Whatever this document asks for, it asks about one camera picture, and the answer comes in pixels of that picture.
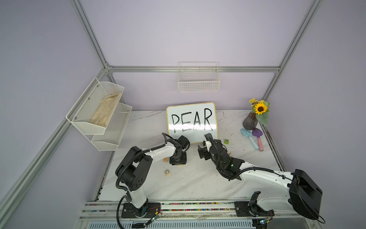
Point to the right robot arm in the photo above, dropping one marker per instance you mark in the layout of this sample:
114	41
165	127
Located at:
295	190

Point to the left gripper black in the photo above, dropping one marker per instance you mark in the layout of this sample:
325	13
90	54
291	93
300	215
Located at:
183	161

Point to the dark glass vase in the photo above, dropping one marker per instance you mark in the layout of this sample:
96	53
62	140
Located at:
250	122

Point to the purple pink toy shovel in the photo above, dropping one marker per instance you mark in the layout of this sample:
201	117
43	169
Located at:
258	133

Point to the beige cloth in shelf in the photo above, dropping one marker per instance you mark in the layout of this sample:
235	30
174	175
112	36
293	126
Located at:
105	110

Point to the wooden C letter block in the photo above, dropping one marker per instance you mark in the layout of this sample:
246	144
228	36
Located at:
167	172

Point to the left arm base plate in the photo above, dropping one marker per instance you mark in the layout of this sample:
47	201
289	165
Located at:
148	210

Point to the light blue toy shovel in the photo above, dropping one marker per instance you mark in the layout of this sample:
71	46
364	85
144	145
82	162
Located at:
248	134

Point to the white two-tier mesh shelf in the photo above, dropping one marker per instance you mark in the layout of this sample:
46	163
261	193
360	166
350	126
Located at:
102	138

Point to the whiteboard with PEAR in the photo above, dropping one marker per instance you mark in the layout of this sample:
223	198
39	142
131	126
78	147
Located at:
192	121

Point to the sunflower bouquet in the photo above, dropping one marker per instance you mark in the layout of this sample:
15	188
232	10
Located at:
260	110

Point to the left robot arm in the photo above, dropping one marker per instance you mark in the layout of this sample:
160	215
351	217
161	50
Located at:
133	170

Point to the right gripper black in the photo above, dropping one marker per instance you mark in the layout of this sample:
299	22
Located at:
204	151

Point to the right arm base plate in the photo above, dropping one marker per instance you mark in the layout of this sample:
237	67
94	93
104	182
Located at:
246	209

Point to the white wire wall basket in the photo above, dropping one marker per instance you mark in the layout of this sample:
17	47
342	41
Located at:
198	77

